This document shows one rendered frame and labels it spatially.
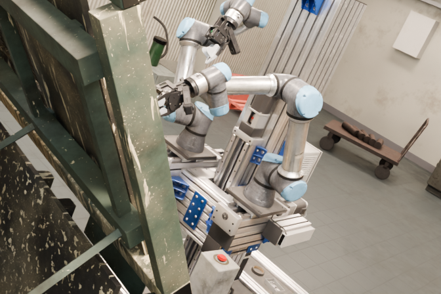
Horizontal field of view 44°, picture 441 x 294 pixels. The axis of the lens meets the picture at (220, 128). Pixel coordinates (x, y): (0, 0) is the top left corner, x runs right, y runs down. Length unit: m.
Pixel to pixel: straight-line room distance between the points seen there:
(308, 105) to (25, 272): 1.40
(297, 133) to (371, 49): 8.18
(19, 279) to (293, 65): 1.58
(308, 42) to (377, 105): 7.67
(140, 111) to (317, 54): 1.32
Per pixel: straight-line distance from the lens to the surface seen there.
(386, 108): 10.17
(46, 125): 2.30
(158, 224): 1.75
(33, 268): 2.55
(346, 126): 8.18
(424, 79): 9.97
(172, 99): 1.86
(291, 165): 2.35
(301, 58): 2.63
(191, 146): 2.79
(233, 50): 2.38
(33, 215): 2.53
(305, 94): 2.17
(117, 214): 1.84
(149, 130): 1.51
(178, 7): 7.32
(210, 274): 2.19
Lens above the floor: 2.02
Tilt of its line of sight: 17 degrees down
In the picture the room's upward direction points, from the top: 24 degrees clockwise
